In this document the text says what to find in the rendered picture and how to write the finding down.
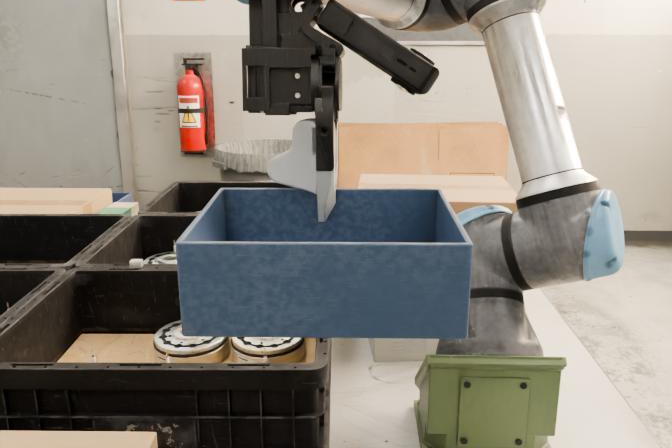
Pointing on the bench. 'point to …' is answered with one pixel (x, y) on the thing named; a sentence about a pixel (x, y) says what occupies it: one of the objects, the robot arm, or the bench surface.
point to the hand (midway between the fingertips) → (330, 206)
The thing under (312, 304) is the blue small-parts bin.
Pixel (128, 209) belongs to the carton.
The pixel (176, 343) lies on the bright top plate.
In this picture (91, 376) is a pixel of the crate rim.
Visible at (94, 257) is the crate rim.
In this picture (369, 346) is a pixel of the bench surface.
